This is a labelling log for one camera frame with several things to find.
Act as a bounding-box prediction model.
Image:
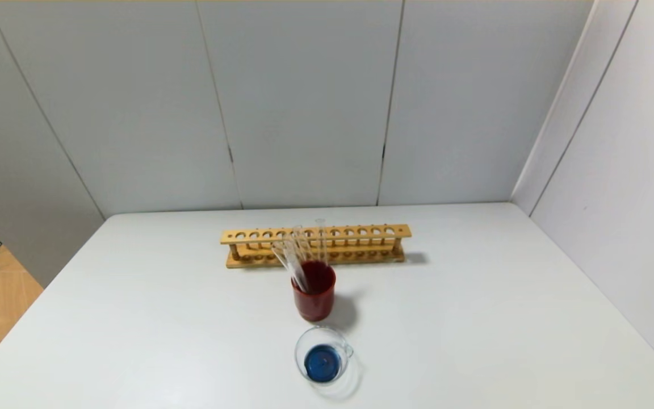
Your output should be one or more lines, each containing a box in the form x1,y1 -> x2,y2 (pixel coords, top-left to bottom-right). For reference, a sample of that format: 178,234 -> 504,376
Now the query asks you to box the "blue pigment test tube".
315,219 -> 329,269

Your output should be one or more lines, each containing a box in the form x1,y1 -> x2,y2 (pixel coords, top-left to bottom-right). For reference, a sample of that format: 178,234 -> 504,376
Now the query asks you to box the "empty clear test tube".
285,233 -> 311,287
277,237 -> 308,291
270,244 -> 308,293

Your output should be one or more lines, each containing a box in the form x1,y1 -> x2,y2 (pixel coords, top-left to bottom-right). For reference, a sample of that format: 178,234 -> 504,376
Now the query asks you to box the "wooden test tube rack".
219,223 -> 413,269

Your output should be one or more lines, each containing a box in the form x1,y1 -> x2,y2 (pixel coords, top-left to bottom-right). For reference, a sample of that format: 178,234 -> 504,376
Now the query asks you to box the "red cup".
291,260 -> 337,323

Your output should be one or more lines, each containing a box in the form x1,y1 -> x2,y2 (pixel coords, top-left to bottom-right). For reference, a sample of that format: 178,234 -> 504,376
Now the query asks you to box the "clear glass bowl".
295,325 -> 355,387

